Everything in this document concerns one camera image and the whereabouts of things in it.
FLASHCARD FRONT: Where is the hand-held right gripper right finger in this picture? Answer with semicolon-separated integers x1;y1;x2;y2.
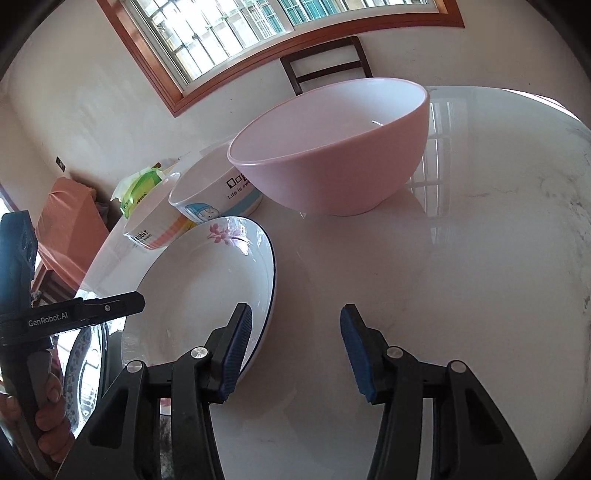
339;304;539;480

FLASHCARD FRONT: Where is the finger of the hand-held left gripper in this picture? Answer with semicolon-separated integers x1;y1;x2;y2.
0;291;147;345

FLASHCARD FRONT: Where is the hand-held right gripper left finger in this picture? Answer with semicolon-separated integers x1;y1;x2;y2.
55;302;254;480

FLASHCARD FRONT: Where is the blue patterned plate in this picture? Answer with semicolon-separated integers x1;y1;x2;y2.
62;318;126;431

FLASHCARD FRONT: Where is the white plate with rose print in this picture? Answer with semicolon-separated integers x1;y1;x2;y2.
120;215;278;398

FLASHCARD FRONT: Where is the white bowl with striped print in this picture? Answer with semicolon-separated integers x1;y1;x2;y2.
122;172;195;252

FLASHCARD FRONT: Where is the white bowl with cartoon print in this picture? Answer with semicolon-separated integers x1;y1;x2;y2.
167;142;264;227

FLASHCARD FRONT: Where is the pink bowl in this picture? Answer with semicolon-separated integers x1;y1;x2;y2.
226;78;430;217

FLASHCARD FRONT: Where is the person's left hand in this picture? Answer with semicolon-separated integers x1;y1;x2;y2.
0;350;75;463

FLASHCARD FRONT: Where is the peach cloth cover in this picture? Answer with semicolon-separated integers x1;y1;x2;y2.
35;177;112;288

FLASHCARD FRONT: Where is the green tissue pack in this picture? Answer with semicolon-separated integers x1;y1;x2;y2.
110;161;181;220

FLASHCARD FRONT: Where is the dark wooden chair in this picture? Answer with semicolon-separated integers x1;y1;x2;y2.
280;35;374;97

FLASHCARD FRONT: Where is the wooden framed window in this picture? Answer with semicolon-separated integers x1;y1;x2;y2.
96;0;465;119

